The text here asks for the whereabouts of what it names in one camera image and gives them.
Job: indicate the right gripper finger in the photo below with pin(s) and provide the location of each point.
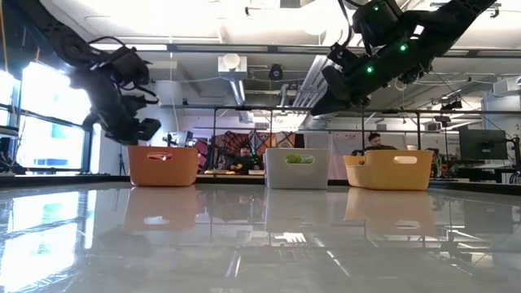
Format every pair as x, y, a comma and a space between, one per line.
342, 109
329, 106

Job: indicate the orange plastic basket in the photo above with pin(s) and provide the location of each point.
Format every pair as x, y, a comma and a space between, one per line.
163, 173

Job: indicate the grey plastic basket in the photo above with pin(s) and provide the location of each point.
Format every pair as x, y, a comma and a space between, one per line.
297, 177

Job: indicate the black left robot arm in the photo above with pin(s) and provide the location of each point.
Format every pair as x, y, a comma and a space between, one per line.
53, 32

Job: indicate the person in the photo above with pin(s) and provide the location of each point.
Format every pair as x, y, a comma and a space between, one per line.
374, 140
244, 156

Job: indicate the white round column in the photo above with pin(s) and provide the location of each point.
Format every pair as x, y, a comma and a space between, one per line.
167, 97

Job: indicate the pink partition panel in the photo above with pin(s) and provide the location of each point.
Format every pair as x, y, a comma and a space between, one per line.
338, 167

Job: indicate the green cucumber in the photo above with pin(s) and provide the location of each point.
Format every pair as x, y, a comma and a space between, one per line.
299, 159

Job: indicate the bright window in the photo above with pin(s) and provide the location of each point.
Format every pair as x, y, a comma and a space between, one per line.
49, 106

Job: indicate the black round ceiling fixture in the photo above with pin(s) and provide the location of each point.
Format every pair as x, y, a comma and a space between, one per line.
276, 72

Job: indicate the yellow plastic basket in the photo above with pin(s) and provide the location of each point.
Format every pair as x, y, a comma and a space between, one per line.
386, 175

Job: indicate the black ceiling spotlight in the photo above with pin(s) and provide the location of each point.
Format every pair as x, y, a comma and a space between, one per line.
451, 105

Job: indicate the white ceiling box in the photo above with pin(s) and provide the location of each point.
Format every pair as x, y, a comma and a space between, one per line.
232, 65

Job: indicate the dark computer monitor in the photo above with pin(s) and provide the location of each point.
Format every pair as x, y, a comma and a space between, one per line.
482, 144

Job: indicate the white ceiling air unit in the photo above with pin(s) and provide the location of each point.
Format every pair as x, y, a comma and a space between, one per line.
506, 86

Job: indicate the black metal rail frame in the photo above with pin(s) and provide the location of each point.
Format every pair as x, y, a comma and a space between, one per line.
362, 122

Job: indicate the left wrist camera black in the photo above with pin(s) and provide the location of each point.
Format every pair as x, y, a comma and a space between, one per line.
130, 67

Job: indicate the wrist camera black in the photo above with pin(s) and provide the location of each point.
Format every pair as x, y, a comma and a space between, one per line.
376, 22
130, 67

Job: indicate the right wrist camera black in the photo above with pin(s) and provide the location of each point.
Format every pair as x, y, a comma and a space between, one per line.
376, 22

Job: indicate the black table frame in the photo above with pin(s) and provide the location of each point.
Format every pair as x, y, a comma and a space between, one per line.
61, 179

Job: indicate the long ceiling light rail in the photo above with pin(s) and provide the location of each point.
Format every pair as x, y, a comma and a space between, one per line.
252, 49

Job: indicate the colourful patterned wall tapestry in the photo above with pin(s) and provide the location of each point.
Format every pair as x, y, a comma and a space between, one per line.
228, 142

